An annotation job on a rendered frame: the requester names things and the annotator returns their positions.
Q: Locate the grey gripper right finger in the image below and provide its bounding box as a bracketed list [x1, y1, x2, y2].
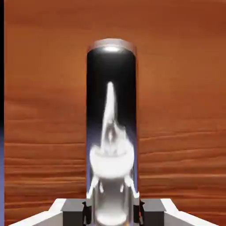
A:
[132, 198, 219, 226]

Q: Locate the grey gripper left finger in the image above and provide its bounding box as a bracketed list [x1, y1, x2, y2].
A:
[8, 198, 93, 226]

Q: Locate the reddish wooden cabinet door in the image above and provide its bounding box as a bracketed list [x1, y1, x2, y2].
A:
[4, 0, 226, 226]

